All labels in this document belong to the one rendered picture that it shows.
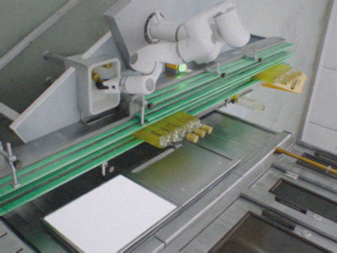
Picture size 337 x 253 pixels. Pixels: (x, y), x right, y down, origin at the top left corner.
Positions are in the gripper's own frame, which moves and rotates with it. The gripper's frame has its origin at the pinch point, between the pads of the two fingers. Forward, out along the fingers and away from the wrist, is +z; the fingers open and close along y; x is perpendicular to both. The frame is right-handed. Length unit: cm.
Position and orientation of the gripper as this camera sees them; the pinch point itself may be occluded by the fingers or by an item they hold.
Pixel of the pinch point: (103, 84)
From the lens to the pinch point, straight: 162.0
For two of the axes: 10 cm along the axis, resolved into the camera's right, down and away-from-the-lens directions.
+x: -1.6, -9.3, -3.3
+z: -7.6, -1.0, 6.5
